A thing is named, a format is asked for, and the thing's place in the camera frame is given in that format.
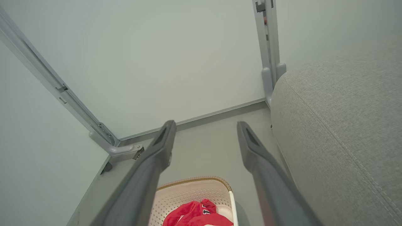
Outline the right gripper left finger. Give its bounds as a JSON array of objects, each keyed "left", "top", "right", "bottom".
[{"left": 90, "top": 120, "right": 177, "bottom": 226}]

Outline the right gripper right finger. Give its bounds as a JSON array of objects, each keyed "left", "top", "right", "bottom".
[{"left": 237, "top": 121, "right": 322, "bottom": 226}]

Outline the red and white garment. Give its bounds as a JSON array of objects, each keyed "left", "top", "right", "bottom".
[{"left": 162, "top": 199, "right": 234, "bottom": 226}]

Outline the grey fabric sofa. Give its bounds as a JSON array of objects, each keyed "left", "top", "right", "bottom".
[{"left": 271, "top": 41, "right": 402, "bottom": 226}]

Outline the beige perforated laundry basket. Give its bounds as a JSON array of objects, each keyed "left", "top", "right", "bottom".
[{"left": 148, "top": 176, "right": 238, "bottom": 226}]

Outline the grey partition bottom rail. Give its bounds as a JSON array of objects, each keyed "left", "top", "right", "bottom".
[{"left": 119, "top": 98, "right": 268, "bottom": 147}]

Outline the grey partition post with foot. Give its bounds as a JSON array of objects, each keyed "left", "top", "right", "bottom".
[{"left": 0, "top": 6, "right": 144, "bottom": 157}]

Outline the grey double partition post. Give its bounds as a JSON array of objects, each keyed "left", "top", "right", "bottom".
[{"left": 252, "top": 0, "right": 287, "bottom": 108}]

